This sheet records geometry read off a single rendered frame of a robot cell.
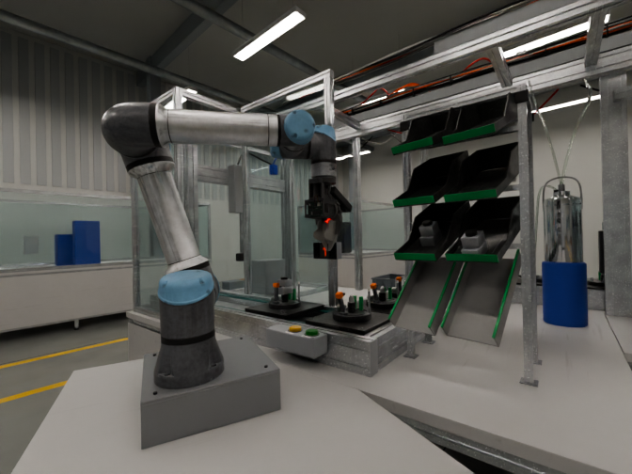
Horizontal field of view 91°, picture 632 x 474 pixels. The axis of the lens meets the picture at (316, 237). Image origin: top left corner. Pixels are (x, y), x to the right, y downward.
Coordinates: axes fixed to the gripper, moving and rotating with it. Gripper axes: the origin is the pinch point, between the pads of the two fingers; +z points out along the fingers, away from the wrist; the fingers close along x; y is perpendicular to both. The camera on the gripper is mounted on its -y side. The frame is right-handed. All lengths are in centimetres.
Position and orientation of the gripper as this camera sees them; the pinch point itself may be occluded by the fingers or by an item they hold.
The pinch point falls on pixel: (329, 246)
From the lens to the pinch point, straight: 94.9
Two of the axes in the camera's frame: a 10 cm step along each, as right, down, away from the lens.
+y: -6.2, 0.1, -7.8
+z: 0.2, 10.0, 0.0
